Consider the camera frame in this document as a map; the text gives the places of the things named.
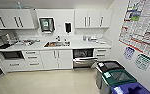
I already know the dish soap bottle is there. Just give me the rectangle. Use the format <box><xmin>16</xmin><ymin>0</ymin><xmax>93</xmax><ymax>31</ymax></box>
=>
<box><xmin>82</xmin><ymin>34</ymin><xmax>88</xmax><ymax>42</ymax></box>

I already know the grey bin black lid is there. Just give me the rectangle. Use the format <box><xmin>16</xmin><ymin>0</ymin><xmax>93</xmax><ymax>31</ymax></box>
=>
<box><xmin>95</xmin><ymin>60</ymin><xmax>126</xmax><ymax>90</ymax></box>

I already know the stainless steel dishwasher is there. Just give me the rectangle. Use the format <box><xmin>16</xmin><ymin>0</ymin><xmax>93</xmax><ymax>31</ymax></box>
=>
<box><xmin>72</xmin><ymin>48</ymin><xmax>100</xmax><ymax>70</ymax></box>

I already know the wall poster board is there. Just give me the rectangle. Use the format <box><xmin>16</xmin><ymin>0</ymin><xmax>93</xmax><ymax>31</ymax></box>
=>
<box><xmin>118</xmin><ymin>0</ymin><xmax>150</xmax><ymax>55</ymax></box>

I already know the white drawer stack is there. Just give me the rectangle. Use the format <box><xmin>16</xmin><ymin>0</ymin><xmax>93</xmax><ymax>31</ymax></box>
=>
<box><xmin>93</xmin><ymin>47</ymin><xmax>112</xmax><ymax>63</ymax></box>
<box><xmin>21</xmin><ymin>49</ymin><xmax>45</xmax><ymax>72</ymax></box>

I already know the stainless steel sink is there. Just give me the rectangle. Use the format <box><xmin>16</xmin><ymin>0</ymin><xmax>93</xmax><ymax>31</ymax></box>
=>
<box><xmin>43</xmin><ymin>40</ymin><xmax>72</xmax><ymax>49</ymax></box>

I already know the dish drying rack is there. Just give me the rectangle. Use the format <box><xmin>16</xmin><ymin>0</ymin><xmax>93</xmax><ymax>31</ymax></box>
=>
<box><xmin>20</xmin><ymin>38</ymin><xmax>37</xmax><ymax>47</ymax></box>

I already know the small blue bottle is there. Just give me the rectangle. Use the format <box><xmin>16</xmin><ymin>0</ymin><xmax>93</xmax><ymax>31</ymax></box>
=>
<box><xmin>17</xmin><ymin>1</ymin><xmax>22</xmax><ymax>10</ymax></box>

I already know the black soap dispenser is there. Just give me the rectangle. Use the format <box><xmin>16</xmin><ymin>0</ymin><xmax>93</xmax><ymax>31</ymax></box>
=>
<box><xmin>64</xmin><ymin>21</ymin><xmax>73</xmax><ymax>35</ymax></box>

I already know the white sink base cabinet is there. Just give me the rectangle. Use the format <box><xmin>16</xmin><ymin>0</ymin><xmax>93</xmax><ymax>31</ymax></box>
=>
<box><xmin>40</xmin><ymin>49</ymin><xmax>74</xmax><ymax>71</ymax></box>

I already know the steel paper towel dispenser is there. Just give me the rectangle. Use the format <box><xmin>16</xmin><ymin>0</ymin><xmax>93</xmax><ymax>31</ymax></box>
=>
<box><xmin>38</xmin><ymin>17</ymin><xmax>56</xmax><ymax>34</ymax></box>

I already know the built-in microwave oven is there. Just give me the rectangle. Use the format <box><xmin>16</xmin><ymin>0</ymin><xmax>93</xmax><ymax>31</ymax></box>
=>
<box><xmin>0</xmin><ymin>50</ymin><xmax>26</xmax><ymax>62</ymax></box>

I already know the grey bin green lid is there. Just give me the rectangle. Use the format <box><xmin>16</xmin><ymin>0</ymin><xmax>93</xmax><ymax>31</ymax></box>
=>
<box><xmin>100</xmin><ymin>68</ymin><xmax>138</xmax><ymax>94</ymax></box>

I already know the chrome sink faucet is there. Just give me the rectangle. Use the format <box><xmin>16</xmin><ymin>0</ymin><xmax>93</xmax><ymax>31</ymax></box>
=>
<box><xmin>55</xmin><ymin>34</ymin><xmax>63</xmax><ymax>42</ymax></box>

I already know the stack of white plates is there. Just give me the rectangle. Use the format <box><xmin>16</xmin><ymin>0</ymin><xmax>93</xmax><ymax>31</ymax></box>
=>
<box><xmin>88</xmin><ymin>35</ymin><xmax>99</xmax><ymax>43</ymax></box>

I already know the black coffee machine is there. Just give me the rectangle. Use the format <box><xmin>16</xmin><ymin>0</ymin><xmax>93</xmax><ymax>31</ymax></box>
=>
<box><xmin>0</xmin><ymin>32</ymin><xmax>13</xmax><ymax>50</ymax></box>

